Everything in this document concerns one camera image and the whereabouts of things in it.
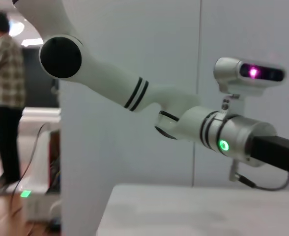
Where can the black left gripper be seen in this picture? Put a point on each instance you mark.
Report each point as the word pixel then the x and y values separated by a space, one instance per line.
pixel 274 152

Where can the white mobile machine base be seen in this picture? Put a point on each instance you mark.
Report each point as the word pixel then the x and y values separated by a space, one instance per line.
pixel 38 172

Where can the rectangular ceiling light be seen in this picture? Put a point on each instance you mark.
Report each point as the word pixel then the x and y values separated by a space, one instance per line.
pixel 32 42

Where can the person in plaid shirt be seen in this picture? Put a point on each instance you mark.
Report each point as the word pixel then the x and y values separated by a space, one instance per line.
pixel 4 73

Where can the oval ceiling light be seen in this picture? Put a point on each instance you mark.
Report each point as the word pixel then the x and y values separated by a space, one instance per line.
pixel 16 28

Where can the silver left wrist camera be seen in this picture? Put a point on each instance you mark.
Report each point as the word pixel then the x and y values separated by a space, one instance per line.
pixel 228 71

